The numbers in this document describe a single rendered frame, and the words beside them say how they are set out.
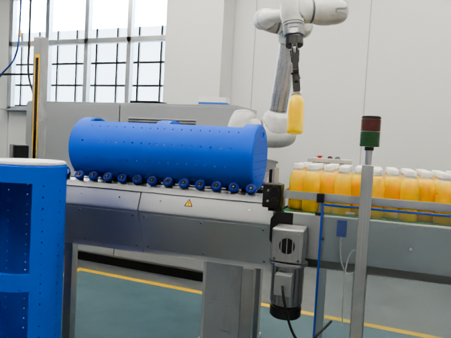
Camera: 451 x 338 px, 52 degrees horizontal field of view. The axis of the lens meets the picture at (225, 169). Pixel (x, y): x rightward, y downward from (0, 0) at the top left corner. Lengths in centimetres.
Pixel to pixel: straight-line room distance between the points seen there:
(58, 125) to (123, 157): 252
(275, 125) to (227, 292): 97
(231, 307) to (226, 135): 110
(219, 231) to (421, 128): 302
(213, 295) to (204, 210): 84
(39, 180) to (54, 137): 277
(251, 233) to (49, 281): 81
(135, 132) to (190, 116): 174
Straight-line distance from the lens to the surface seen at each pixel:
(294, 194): 177
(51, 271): 194
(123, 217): 213
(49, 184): 186
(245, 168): 188
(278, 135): 264
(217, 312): 271
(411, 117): 465
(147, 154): 204
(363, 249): 161
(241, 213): 191
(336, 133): 470
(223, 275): 263
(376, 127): 157
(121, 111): 414
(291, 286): 165
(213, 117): 370
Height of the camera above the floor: 115
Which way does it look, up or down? 3 degrees down
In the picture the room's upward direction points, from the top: 3 degrees clockwise
